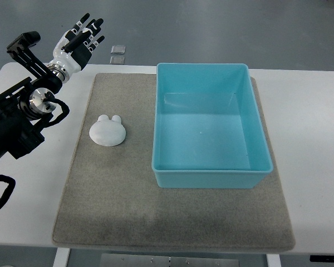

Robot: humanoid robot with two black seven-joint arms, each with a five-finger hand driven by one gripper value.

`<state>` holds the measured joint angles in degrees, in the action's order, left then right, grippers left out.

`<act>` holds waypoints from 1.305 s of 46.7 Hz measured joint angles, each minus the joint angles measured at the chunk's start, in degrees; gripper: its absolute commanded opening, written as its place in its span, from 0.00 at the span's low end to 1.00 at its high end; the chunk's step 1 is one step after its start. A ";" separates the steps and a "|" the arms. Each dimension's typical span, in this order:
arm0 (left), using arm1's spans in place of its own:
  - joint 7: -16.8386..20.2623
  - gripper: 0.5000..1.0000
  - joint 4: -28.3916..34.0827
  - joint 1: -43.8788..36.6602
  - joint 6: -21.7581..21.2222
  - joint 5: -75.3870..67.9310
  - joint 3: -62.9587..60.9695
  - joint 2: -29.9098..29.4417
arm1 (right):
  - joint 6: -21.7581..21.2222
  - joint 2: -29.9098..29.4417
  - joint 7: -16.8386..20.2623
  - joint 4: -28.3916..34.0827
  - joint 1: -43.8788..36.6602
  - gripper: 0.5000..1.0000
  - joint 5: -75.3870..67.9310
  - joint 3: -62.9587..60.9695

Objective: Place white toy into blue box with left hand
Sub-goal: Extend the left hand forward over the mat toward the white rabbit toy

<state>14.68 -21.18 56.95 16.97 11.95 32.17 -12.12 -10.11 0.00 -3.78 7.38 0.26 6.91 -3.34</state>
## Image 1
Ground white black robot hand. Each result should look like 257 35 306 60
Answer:
48 13 105 81

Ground white bunny toy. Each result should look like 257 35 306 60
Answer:
89 115 126 147

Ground blue plastic box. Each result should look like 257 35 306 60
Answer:
151 63 273 189

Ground lower metal floor plate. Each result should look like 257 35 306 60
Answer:
110 56 125 65

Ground grey felt mat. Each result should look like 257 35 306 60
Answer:
52 73 296 253

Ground left white table leg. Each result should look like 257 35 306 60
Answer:
53 248 71 267

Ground white table leg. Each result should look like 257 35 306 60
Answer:
266 254 282 267
53 248 71 267

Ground right white table leg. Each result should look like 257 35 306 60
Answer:
266 254 282 267

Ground black table control panel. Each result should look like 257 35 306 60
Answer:
310 255 334 263

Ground black braided cable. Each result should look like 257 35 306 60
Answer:
0 174 17 215

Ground metal table base plate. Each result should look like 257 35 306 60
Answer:
100 254 240 267

